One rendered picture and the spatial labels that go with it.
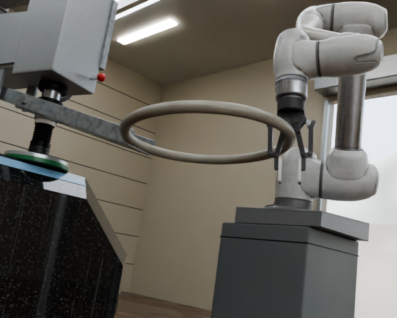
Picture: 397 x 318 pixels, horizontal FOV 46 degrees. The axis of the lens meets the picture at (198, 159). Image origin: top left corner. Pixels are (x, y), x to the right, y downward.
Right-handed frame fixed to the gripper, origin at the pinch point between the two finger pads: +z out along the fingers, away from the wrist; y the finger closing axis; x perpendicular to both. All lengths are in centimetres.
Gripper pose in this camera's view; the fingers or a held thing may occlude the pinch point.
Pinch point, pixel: (290, 171)
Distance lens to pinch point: 125.6
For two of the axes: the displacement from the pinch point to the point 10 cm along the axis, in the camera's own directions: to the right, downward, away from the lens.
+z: -0.7, 9.6, -2.7
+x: -2.0, -2.8, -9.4
